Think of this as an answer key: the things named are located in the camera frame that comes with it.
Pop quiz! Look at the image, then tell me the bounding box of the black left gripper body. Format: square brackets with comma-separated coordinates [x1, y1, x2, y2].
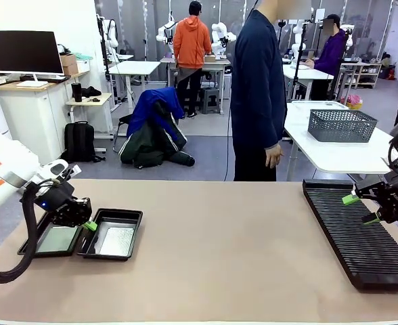
[32, 181, 75, 223]

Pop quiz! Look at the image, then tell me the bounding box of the black plastic ESD tray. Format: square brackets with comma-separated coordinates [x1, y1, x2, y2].
[17, 211, 81, 258]
[76, 208, 143, 261]

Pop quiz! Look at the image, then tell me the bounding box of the navy-sleeved right forearm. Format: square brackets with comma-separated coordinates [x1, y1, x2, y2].
[264, 121, 284, 150]

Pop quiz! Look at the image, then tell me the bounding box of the navy person's right hand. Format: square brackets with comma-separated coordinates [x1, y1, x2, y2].
[265, 144, 284, 169]

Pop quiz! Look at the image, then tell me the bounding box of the black slotted rack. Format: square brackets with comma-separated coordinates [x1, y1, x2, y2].
[302, 179, 398, 291]

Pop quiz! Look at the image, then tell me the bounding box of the large white table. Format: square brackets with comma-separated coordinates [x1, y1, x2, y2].
[283, 100, 398, 190]

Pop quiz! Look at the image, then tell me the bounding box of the black backpack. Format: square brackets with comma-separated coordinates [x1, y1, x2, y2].
[60, 121, 106, 167]

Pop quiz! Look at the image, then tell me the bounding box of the grey plastic basket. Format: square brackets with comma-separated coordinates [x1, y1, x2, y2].
[307, 108, 378, 143]

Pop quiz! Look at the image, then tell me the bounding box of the dark green jacket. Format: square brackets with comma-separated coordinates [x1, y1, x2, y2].
[118, 101, 196, 169]

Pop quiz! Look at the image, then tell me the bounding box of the white desk wooden top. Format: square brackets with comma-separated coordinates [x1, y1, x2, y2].
[0, 70, 91, 167]

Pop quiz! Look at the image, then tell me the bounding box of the pink bag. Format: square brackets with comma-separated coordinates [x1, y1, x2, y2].
[340, 94, 363, 110]

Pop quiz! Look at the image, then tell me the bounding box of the black folding chair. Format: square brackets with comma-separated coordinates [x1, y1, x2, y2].
[112, 113, 134, 153]

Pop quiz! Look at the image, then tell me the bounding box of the small white side table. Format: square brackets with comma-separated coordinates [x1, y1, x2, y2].
[65, 93, 115, 153]

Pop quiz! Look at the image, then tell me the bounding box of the black cloth bundle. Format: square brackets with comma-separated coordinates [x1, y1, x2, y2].
[81, 85, 102, 99]

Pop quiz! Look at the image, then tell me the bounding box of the blue jacket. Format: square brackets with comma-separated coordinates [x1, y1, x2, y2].
[127, 87, 185, 139]

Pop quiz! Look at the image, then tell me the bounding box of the wooden shelf unit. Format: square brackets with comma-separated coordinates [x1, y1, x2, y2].
[340, 60, 382, 89]

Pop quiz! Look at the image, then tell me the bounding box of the black keyboard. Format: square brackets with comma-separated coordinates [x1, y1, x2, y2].
[19, 74, 70, 84]

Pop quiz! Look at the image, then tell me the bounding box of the white storage bin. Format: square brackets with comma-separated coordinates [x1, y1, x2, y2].
[75, 52, 94, 74]

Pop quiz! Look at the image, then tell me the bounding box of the white workbench table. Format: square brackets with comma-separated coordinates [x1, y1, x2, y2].
[282, 62, 334, 102]

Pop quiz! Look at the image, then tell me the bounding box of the person in purple hoodie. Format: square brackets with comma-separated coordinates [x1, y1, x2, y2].
[305, 14, 347, 102]

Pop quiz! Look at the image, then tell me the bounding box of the black tripod stand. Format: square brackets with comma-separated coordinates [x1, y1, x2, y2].
[96, 14, 111, 82]
[292, 22, 308, 102]

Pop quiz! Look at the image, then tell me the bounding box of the white height-adjustable table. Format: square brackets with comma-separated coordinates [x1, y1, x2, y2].
[108, 60, 162, 109]

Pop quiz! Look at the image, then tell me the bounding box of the white-framed computer monitor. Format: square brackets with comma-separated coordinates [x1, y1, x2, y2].
[0, 30, 64, 88]

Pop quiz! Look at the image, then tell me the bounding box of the person in navy jacket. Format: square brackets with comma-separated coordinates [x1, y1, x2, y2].
[229, 0, 288, 182]

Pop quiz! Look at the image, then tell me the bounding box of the grey step stool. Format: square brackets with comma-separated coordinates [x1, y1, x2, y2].
[200, 87, 222, 115]

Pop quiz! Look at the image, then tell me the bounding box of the person in orange hoodie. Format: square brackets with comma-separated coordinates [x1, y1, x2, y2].
[173, 0, 213, 118]

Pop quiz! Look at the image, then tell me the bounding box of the white table with boxes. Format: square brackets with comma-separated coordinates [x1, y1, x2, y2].
[160, 56, 232, 114]

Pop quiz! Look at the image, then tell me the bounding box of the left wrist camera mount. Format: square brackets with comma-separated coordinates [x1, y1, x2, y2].
[60, 164, 83, 179]

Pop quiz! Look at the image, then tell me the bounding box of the left arm black cable sleeve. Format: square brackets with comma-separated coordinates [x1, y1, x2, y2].
[0, 182, 40, 284]

